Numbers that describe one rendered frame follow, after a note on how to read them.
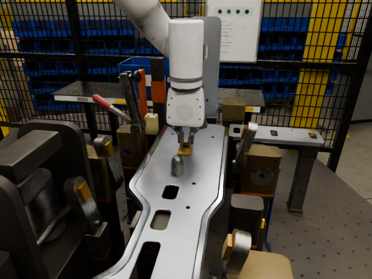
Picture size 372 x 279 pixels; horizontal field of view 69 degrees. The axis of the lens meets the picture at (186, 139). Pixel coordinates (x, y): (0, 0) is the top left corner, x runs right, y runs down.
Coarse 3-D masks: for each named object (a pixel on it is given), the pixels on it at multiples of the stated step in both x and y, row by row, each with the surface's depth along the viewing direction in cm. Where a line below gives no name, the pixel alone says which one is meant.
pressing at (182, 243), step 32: (224, 128) 91; (160, 160) 73; (192, 160) 73; (224, 160) 73; (128, 192) 62; (160, 192) 61; (192, 192) 61; (224, 192) 62; (192, 224) 52; (128, 256) 45; (160, 256) 45; (192, 256) 45
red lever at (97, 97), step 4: (92, 96) 76; (96, 96) 75; (100, 96) 76; (96, 100) 75; (100, 100) 75; (104, 100) 76; (100, 104) 76; (104, 104) 76; (108, 104) 76; (108, 108) 76; (112, 108) 76; (116, 108) 77; (112, 112) 77; (116, 112) 76; (120, 112) 76; (120, 116) 77; (124, 116) 76; (128, 116) 77; (128, 120) 77; (140, 124) 78
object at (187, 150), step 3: (186, 141) 81; (183, 144) 77; (186, 144) 77; (192, 144) 79; (183, 147) 78; (186, 147) 78; (192, 147) 78; (180, 150) 76; (183, 150) 76; (186, 150) 76; (189, 150) 76; (177, 153) 75; (180, 153) 75; (183, 153) 75; (186, 153) 75; (189, 153) 75
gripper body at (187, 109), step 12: (168, 96) 70; (180, 96) 69; (192, 96) 68; (168, 108) 71; (180, 108) 70; (192, 108) 70; (204, 108) 73; (168, 120) 73; (180, 120) 72; (192, 120) 71
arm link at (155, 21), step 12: (120, 0) 54; (132, 0) 54; (144, 0) 54; (156, 0) 56; (132, 12) 56; (144, 12) 56; (156, 12) 64; (144, 24) 64; (156, 24) 67; (144, 36) 69; (156, 36) 69; (156, 48) 73
